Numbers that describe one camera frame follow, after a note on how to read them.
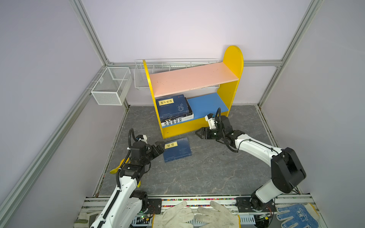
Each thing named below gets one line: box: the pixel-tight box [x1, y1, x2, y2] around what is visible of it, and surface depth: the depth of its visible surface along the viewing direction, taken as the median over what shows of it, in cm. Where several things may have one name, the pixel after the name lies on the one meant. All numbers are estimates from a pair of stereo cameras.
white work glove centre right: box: [194, 200, 240, 228], surface depth 72 cm
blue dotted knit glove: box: [276, 202, 320, 228], surface depth 72 cm
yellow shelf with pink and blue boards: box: [142, 45, 244, 139], surface depth 82 cm
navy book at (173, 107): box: [155, 94, 193, 121], surface depth 88 cm
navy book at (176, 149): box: [163, 136, 193, 163], surface depth 96 cm
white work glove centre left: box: [152, 200, 195, 228], surface depth 72 cm
